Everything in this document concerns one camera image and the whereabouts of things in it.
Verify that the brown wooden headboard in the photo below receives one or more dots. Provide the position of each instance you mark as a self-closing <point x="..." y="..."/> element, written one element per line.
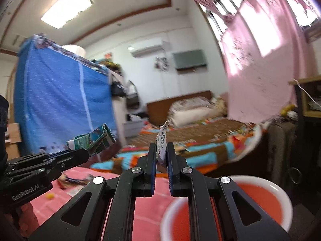
<point x="159" y="108"/>

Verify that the cream pillow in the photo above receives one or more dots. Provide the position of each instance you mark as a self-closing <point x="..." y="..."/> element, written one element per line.
<point x="195" y="117"/>

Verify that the black handbag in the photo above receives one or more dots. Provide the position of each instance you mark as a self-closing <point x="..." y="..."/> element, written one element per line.
<point x="118" y="89"/>

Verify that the dark clothes on nightstand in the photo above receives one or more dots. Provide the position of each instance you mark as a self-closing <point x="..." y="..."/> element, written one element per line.
<point x="135" y="117"/>

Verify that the colourful wrapper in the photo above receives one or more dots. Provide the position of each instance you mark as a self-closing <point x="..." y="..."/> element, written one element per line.
<point x="71" y="181"/>

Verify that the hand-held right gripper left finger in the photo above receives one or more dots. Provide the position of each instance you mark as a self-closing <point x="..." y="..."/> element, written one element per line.
<point x="153" y="180"/>

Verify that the rectangular ceiling light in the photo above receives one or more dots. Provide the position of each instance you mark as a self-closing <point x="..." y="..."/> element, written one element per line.
<point x="67" y="7"/>

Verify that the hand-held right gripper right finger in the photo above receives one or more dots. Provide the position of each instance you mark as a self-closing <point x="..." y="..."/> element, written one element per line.
<point x="170" y="178"/>

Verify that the wall photos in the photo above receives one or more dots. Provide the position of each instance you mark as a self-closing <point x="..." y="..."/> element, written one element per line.
<point x="161" y="64"/>

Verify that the grey nightstand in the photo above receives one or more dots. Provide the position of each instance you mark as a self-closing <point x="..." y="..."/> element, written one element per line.
<point x="133" y="129"/>

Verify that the orange bin with white rim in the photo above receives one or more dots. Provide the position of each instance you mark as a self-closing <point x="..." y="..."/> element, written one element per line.
<point x="255" y="198"/>

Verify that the pink curtain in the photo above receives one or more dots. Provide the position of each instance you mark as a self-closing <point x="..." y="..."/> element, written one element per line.
<point x="255" y="67"/>

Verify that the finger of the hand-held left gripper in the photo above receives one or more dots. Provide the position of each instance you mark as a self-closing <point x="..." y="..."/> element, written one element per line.
<point x="50" y="157"/>
<point x="57" y="167"/>

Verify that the wooden desk with shelf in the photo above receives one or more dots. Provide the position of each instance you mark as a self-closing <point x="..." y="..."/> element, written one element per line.
<point x="304" y="80"/>

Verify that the hanging black bags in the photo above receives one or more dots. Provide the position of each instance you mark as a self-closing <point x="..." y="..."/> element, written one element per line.
<point x="133" y="98"/>

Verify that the colourful patchwork blanket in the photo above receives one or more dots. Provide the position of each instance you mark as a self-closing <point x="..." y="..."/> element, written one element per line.
<point x="200" y="153"/>

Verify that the wall-mounted television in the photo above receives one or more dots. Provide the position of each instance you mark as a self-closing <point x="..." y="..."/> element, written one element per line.
<point x="189" y="59"/>

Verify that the dark hanging cloth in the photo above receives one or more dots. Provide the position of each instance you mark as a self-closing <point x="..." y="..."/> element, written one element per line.
<point x="280" y="150"/>

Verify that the floral folded quilt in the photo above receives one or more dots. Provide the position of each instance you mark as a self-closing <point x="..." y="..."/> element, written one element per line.
<point x="188" y="104"/>

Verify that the blue dotted fabric wardrobe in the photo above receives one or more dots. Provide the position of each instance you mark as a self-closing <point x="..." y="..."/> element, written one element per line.
<point x="62" y="93"/>

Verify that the white air conditioner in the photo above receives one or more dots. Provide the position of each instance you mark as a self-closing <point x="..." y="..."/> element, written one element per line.
<point x="148" y="47"/>

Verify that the small yellow object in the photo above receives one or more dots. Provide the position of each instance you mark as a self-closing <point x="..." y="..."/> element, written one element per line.
<point x="50" y="196"/>

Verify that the white tall cabinet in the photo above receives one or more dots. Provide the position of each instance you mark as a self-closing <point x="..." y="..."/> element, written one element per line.
<point x="119" y="113"/>

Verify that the white paper scrap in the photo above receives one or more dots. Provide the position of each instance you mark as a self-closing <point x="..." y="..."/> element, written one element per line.
<point x="162" y="140"/>

